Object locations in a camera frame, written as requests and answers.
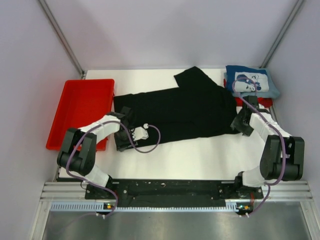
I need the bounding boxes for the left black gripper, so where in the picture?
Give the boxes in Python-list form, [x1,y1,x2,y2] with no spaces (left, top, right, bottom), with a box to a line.
[113,126,138,152]

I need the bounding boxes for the black t-shirt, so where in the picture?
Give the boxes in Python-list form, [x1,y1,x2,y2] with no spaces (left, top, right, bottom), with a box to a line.
[113,66,239,147]

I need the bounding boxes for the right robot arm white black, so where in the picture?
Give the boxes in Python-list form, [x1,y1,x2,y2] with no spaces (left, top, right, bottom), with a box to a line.
[230,96,305,198]

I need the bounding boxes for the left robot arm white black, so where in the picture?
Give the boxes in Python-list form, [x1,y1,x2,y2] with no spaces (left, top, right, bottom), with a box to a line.
[57,107,138,199]

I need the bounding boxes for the folded red t-shirt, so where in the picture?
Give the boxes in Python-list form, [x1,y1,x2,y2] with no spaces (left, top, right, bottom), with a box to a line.
[223,78,273,108]

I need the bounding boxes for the folded light blue t-shirt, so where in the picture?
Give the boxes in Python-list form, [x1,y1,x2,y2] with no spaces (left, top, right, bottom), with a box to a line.
[240,68,281,99]

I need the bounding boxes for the red plastic bin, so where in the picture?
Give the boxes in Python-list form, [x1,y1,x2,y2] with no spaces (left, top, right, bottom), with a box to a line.
[46,79,115,151]

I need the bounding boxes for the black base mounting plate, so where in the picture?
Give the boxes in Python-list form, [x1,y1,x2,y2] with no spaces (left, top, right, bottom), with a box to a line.
[85,179,263,208]

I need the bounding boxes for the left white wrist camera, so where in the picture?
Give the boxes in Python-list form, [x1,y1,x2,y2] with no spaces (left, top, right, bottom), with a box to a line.
[130,123,149,141]

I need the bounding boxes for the grey slotted cable duct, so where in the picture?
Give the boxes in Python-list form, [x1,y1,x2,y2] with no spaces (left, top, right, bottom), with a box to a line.
[50,201,252,213]

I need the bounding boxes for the left aluminium frame post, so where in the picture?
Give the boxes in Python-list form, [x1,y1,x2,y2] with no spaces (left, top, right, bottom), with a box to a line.
[36,0,85,77]

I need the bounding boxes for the aluminium frame post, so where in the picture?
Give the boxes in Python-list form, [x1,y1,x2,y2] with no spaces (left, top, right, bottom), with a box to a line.
[36,0,85,77]
[259,0,306,68]

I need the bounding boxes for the right aluminium frame post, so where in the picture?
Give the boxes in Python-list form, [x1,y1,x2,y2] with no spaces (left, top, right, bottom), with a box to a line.
[259,0,306,68]

